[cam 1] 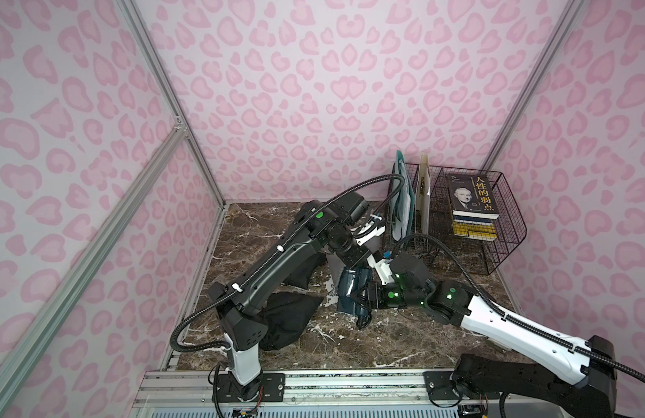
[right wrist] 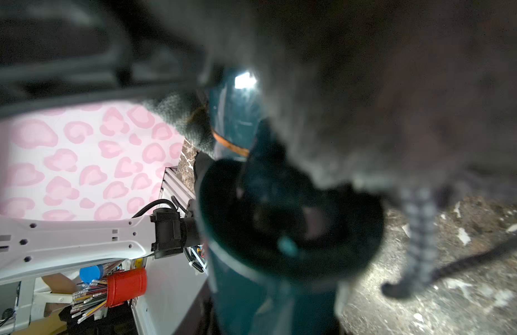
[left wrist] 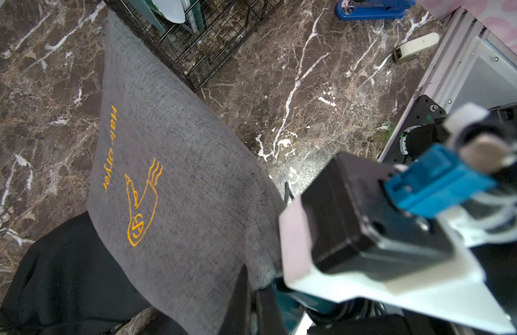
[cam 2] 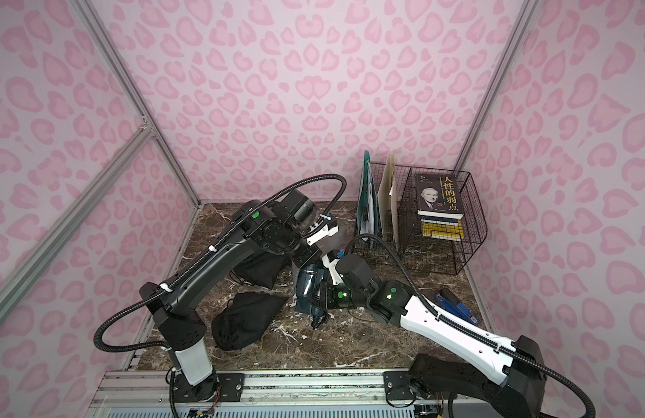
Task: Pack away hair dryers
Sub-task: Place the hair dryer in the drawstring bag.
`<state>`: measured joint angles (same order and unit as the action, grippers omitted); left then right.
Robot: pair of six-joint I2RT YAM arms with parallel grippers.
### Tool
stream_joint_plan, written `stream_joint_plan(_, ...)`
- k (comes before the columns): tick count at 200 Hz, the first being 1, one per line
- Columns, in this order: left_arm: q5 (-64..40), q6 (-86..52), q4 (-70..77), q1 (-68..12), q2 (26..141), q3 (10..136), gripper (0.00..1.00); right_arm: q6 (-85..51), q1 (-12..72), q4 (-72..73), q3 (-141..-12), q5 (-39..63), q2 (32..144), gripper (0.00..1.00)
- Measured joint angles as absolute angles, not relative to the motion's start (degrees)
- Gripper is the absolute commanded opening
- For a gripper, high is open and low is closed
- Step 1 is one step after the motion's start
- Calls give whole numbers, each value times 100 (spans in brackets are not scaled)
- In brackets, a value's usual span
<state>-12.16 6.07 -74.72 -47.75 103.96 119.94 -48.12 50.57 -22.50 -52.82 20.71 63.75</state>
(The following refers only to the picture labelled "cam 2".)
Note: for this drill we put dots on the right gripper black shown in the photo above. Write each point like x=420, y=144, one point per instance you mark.
x=322, y=295

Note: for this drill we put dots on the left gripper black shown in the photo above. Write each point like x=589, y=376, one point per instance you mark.
x=307, y=256

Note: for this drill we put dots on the dark green hair dryer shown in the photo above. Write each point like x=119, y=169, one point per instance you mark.
x=308, y=301

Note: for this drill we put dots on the black pouch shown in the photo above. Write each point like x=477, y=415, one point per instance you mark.
x=260, y=270
x=245, y=319

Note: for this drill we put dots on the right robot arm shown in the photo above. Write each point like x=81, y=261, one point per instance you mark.
x=509, y=375

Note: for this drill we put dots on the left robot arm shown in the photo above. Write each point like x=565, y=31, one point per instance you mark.
x=260, y=227

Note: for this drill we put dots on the green file folder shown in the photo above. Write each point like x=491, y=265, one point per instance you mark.
x=368, y=215

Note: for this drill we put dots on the beige file folder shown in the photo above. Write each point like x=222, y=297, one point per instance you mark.
x=387, y=200

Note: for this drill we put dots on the yellow striped book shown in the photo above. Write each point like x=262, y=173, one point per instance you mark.
x=449, y=230

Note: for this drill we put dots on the black portrait book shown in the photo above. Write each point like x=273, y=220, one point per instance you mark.
x=438, y=196

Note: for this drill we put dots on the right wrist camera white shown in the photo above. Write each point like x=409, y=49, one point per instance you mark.
x=330, y=260

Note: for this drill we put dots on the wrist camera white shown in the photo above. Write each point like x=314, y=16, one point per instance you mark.
x=325, y=226
x=330, y=260

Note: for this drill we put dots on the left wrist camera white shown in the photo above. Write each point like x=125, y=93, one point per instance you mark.
x=325, y=226

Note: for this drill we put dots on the black wire file rack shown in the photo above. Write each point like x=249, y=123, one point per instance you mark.
x=428, y=255

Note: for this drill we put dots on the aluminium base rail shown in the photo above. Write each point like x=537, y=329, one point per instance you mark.
x=281, y=393

